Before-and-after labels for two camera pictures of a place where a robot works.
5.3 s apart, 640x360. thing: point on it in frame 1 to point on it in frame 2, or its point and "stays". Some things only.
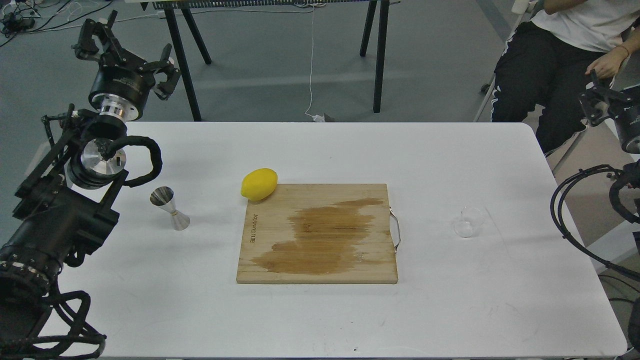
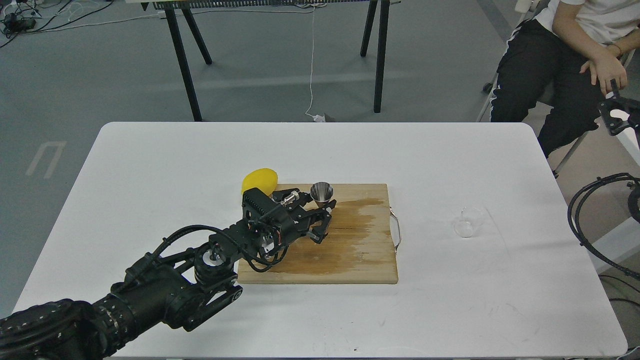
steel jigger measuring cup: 164,197 to 321,192
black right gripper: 599,102 to 632,107
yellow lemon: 259,183 stays
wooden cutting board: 320,234 stays
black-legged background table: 381,8 stays
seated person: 544,63 stays
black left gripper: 122,83 to 271,226
